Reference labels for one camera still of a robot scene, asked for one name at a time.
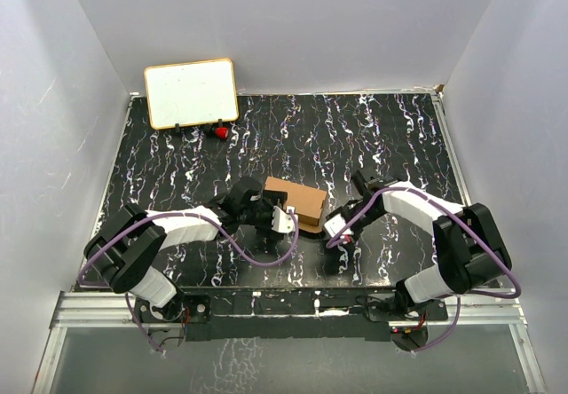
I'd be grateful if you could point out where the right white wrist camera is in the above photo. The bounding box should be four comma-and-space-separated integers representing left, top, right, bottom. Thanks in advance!
323, 214, 353, 248

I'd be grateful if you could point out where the brown cardboard box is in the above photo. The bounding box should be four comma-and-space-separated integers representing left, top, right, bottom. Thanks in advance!
264, 177, 327, 235

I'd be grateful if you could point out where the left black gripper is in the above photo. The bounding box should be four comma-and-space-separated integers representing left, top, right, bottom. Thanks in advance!
238, 193, 287, 237

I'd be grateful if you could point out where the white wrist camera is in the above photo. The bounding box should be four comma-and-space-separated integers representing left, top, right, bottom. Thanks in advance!
272, 206, 296, 234
323, 214, 353, 248

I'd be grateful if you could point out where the aluminium frame rail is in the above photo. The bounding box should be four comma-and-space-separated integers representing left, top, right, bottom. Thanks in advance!
33, 292, 547, 393

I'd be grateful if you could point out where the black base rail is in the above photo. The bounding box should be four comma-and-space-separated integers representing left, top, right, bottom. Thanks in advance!
132, 288, 448, 343

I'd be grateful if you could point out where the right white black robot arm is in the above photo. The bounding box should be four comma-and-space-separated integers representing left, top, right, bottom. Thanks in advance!
323, 171, 520, 320

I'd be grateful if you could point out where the red black stamp toy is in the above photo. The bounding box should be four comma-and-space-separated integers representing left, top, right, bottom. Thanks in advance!
208, 120, 230, 140

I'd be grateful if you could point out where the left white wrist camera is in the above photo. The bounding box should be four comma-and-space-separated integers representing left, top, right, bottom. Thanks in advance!
272, 206, 296, 234

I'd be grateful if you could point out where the white board orange frame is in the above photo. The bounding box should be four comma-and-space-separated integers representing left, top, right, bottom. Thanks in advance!
144, 59, 240, 130

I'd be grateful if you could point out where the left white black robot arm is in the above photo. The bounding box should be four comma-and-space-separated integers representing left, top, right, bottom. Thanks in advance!
80, 177, 299, 322

